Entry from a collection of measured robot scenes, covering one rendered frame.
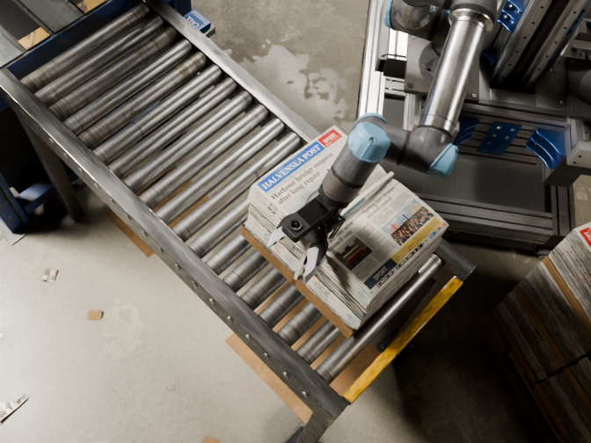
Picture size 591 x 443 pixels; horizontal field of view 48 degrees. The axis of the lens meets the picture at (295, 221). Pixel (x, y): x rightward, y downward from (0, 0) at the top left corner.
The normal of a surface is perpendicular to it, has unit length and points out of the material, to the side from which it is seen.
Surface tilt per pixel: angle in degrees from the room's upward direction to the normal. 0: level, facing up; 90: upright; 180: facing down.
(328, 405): 0
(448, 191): 0
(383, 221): 9
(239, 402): 0
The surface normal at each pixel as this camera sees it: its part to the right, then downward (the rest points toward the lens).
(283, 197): 0.15, -0.55
